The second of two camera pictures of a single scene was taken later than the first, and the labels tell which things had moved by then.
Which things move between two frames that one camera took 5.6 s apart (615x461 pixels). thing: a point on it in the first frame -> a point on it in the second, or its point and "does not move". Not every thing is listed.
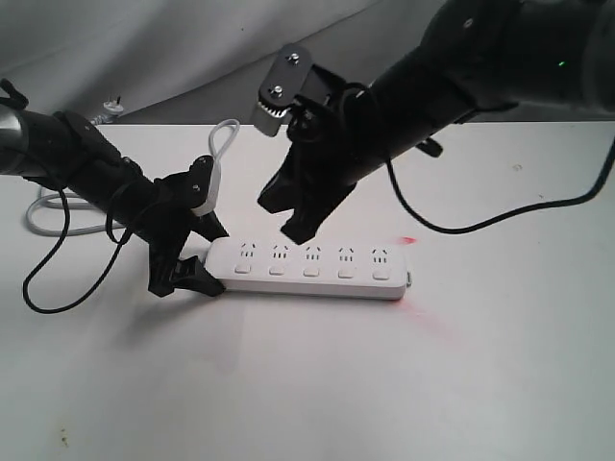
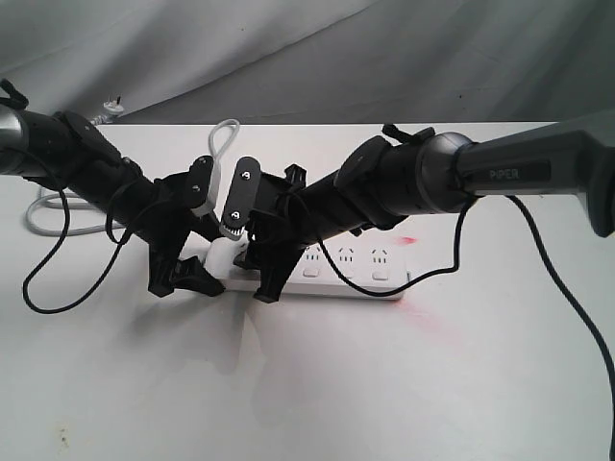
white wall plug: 110,109 does not move
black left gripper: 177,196 does not move
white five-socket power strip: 332,268 does not move
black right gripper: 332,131 -> 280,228
